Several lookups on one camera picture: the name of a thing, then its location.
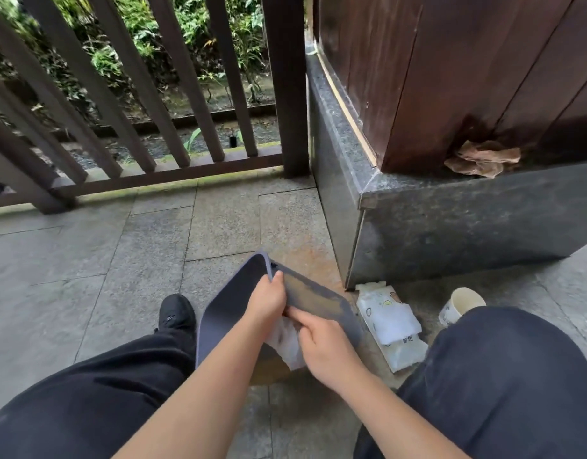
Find person's left hand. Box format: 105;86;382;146
243;270;288;330

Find person's right hand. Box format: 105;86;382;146
286;306;370;393

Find dark blue plastic bin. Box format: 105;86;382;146
195;249;363;386

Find brown wipe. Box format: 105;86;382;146
264;316;307;372

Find white wet wipes packet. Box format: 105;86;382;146
354;280;429;374

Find person's left forearm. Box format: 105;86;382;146
112;319;275;459

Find person's right forearm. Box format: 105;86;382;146
336;367;471;459

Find person's black left shoe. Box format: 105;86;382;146
157;293;197;336

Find person's black trousers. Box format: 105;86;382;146
0;305;587;459

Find white paper cup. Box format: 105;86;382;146
438;287;487;328

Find grey granite plinth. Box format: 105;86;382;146
305;40;587;290

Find brass trim strip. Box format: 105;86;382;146
314;40;379;168

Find dark wooden railing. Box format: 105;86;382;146
0;0;311;215

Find crumpled brown paper bag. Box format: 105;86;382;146
444;140;521;179

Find green plants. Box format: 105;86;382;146
0;0;275;120

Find brown wooden pillar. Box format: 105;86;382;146
312;0;587;175

